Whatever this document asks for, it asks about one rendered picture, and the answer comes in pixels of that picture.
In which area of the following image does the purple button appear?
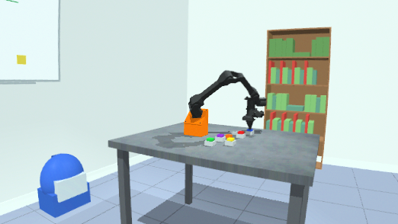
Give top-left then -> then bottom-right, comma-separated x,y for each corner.
215,134 -> 226,142

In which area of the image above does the green button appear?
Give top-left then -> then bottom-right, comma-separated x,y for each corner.
204,138 -> 217,147

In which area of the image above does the yellow button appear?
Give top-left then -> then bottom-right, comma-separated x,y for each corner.
225,138 -> 236,146

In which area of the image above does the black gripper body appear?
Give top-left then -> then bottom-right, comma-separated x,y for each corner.
242,107 -> 258,121

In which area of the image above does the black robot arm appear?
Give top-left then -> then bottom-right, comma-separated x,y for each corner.
188,70 -> 267,118

